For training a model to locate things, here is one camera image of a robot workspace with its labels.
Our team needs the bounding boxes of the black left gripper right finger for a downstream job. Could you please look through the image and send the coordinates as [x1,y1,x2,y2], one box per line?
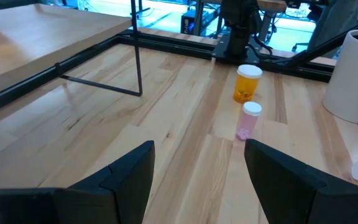
[244,138,358,224]

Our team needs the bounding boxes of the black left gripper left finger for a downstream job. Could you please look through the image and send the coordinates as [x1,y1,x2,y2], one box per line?
[0,139,156,224]

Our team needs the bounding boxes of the large orange pill bottle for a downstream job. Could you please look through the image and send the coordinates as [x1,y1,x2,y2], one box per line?
[232,64,264,104]

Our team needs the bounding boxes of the white plant pot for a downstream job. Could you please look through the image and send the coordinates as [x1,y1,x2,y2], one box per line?
[321,29,358,125]

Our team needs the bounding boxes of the black equipment box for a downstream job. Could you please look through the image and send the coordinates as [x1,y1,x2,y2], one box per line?
[180,9,213,37]

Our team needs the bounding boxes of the black aluminium rail frame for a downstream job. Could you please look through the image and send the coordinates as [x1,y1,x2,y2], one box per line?
[0,14,358,119]

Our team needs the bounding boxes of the wooden shelf with black frame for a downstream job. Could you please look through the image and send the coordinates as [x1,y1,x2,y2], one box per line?
[0,0,144,97]

